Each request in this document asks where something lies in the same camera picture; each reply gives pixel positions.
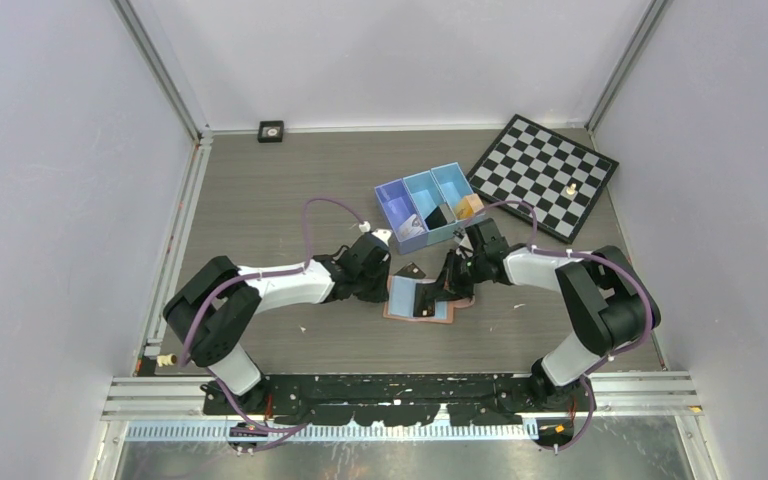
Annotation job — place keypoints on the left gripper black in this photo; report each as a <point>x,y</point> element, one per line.
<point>378,296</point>

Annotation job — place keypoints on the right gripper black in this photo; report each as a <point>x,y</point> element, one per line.
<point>447,286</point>

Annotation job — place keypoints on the black credit card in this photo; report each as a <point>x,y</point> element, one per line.
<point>411,270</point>

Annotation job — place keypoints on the brown leather card holder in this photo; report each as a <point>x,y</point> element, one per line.
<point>400,305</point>

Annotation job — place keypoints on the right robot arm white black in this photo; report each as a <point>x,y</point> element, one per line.
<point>609,308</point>

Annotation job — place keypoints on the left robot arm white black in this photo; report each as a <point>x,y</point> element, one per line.
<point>211,312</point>

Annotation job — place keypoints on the silver card purple bin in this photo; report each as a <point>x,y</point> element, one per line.
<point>411,227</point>

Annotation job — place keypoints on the black card middle bin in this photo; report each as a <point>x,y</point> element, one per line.
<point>439,217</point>

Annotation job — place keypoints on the tan card right bin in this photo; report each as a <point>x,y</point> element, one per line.
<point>468,206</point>

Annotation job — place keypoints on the purple plastic bin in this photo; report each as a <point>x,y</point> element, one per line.
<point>396,206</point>

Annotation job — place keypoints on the middle light blue bin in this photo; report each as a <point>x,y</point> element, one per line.
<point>425,195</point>

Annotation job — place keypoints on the light blue bin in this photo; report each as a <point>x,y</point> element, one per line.
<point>425,195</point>
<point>452,184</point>

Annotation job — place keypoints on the right light blue bin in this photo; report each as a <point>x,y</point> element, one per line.
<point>452,184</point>

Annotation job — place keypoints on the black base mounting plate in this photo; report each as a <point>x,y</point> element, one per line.
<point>396,400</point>

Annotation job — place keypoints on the black white chessboard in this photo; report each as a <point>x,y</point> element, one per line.
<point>530,163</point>

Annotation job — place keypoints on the small black square device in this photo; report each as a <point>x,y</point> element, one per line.
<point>270,131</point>

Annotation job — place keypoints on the small beige cylinder piece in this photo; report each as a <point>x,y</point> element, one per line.
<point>166,360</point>

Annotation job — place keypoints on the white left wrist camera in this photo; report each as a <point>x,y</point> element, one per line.
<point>381,235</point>

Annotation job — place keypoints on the aluminium rail frame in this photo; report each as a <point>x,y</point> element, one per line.
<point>170,408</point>

